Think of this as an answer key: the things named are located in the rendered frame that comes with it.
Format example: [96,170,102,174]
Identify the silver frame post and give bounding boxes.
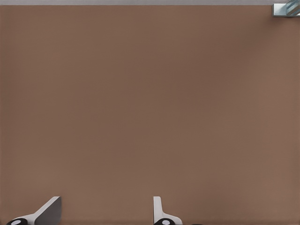
[271,0,300,17]

